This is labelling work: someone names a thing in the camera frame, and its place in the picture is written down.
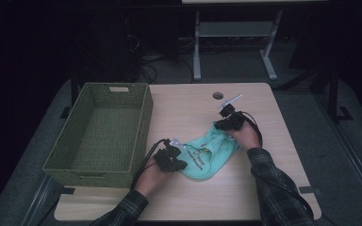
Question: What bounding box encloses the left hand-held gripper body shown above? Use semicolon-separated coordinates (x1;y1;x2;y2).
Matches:
153;137;187;173

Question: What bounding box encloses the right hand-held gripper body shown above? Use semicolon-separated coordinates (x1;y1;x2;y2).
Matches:
217;92;246;132

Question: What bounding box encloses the mint green baby garment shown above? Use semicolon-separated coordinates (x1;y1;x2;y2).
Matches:
178;124;241;182

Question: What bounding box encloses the green woven basket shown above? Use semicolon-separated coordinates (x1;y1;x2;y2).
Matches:
41;82;155;188

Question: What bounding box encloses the person's right hand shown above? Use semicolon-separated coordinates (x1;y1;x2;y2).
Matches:
225;120;262;152

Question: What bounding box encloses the person's left hand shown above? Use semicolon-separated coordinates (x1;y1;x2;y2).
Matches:
133;162;174;199

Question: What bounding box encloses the black tape strip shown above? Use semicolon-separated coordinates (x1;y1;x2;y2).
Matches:
58;186;76;196
298;186;322;196

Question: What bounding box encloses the black metal stand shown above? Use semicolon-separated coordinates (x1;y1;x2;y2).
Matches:
325;60;354;124
59;71;80;120

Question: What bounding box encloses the right hand-held gripper black cable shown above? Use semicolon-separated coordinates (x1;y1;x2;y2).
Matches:
239;110;316;220

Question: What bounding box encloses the white metal table frame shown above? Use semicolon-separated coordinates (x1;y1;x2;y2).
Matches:
192;9;284;82

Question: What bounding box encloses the tangle of floor cables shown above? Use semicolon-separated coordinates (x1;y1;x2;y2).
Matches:
125;34;196;85

